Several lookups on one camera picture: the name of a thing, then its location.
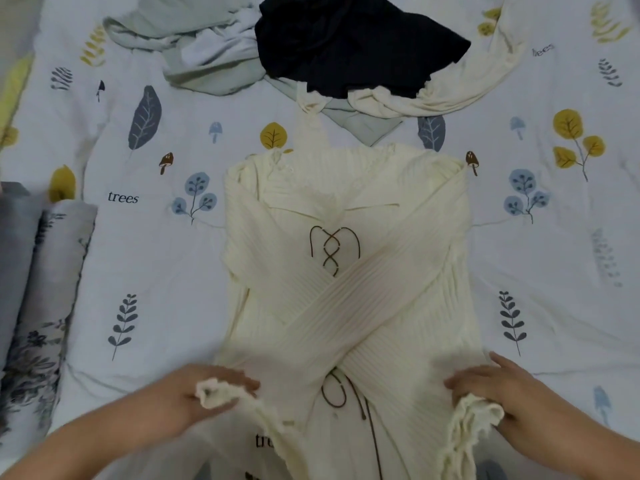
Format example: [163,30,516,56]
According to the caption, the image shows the person's left hand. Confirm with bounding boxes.
[150,363,261,441]

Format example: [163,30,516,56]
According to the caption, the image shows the person's right hand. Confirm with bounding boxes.
[444,351,586,468]

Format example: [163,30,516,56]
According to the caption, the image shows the bed with leaf print bedding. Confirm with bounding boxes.
[0,0,640,480]

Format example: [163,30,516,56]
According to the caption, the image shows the light blue denim jeans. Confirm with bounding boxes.
[0,183,49,368]

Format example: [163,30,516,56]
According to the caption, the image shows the cream long-sleeve top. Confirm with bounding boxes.
[295,0,531,148]

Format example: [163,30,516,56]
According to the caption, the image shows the sage green zip jacket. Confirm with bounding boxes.
[103,0,406,148]

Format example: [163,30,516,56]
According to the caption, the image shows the black garment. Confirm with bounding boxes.
[254,0,472,100]

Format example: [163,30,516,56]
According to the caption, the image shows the person's left forearm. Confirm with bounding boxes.
[0,395,186,480]

